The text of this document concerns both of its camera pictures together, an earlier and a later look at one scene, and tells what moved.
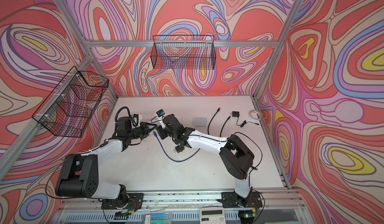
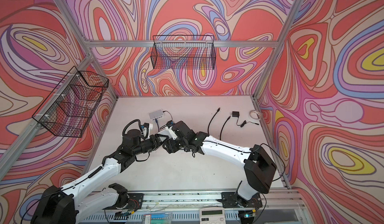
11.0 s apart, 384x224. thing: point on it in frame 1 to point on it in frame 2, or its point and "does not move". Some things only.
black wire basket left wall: (69, 108) does not move
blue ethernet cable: (155, 135) to (157, 122)
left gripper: (145, 130) to (155, 143)
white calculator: (212, 215) does not move
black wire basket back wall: (184, 52) does not move
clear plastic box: (164, 218) does not move
